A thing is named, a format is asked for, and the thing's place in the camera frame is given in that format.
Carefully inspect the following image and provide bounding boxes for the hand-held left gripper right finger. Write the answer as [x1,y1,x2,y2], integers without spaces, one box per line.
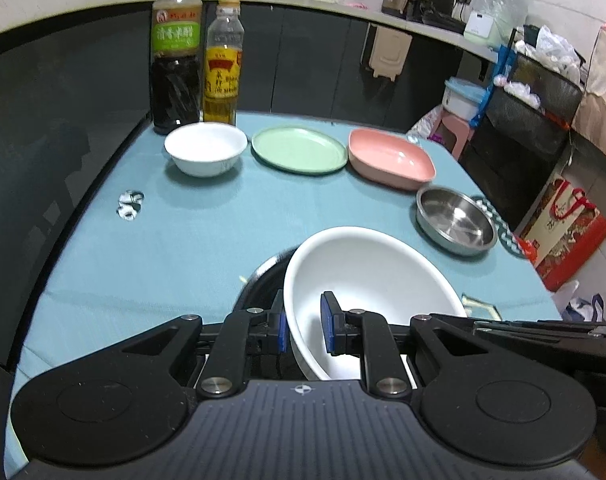
[320,290,484,402]

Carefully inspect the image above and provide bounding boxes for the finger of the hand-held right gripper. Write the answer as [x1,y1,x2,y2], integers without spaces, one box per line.
[430,312,606,344]

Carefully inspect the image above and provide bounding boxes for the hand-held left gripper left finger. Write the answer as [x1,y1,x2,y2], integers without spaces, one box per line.
[123,288,288,402]

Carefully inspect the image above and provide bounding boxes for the black bowl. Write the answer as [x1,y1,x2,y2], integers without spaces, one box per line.
[232,249,304,381]

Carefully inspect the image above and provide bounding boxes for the large white bowl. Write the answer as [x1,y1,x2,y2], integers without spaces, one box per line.
[283,226,468,382]

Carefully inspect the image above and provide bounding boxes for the stainless steel bowl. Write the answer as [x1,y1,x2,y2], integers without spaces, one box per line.
[415,186,498,257]

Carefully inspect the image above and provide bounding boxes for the green round plate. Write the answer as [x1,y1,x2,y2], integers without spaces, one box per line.
[251,126,348,176]

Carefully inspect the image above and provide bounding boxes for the pink square plate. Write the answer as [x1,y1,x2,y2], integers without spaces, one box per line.
[347,128,436,192]

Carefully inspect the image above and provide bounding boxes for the small white bowl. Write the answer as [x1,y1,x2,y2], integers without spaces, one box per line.
[164,122,248,178]

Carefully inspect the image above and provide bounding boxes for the white and blue plastic bag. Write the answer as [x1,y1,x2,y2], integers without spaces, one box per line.
[553,280,606,323]

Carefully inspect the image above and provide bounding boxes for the red gift bag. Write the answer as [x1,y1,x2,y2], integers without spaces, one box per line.
[514,177,606,293]

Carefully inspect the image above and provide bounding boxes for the blue printed tablecloth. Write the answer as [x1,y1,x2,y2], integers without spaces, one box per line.
[3,112,564,480]

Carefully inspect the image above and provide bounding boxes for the crumpled white wrapper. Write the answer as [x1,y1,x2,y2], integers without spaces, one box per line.
[116,189,144,221]

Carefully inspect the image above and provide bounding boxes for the black mesh cart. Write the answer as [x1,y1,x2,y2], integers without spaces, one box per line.
[458,52,586,233]

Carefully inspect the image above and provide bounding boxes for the pink plastic stool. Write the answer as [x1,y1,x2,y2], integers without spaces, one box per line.
[429,107,476,158]

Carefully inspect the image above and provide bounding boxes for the floral plastic bag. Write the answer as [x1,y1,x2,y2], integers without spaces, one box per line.
[408,105,441,143]

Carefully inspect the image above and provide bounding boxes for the brown cardboard box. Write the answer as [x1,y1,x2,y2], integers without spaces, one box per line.
[573,25,606,161]

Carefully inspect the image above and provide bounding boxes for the white container blue lid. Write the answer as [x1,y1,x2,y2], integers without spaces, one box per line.
[443,76,486,117]

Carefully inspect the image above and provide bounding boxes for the oil bottle yellow label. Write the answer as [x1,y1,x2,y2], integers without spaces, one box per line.
[202,0,245,127]

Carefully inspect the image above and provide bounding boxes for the dark vinegar bottle green label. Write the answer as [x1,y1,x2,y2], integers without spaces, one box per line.
[150,0,204,136]

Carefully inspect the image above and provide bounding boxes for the white plastic bags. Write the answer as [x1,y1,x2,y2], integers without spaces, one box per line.
[515,25,584,86]

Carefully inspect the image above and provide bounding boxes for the beige hanging cutting board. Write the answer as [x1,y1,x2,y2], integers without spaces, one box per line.
[369,25,412,82]

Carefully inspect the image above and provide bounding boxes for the white appliance under plastic cover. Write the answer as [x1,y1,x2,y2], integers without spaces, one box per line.
[464,0,528,47]

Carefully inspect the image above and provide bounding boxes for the white kitchen countertop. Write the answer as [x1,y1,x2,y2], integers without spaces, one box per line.
[0,0,498,63]

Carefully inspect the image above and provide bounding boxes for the blue strap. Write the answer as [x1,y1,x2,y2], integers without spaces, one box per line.
[493,45,516,91]

